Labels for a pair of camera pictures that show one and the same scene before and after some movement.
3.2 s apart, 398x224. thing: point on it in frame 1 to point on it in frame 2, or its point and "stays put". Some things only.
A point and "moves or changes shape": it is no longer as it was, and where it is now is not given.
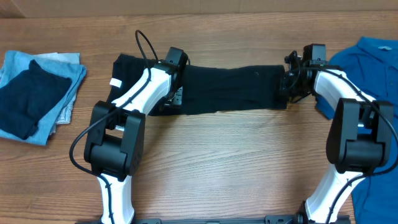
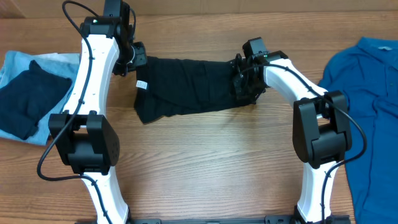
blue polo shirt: (371, 64) stays put
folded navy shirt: (27, 97) stays put
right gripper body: (286, 83) to (240, 78)
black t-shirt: (204, 88) moves or changes shape
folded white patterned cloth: (72, 57) stays put
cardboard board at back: (37, 9) stays put
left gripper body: (174, 99) to (134, 57)
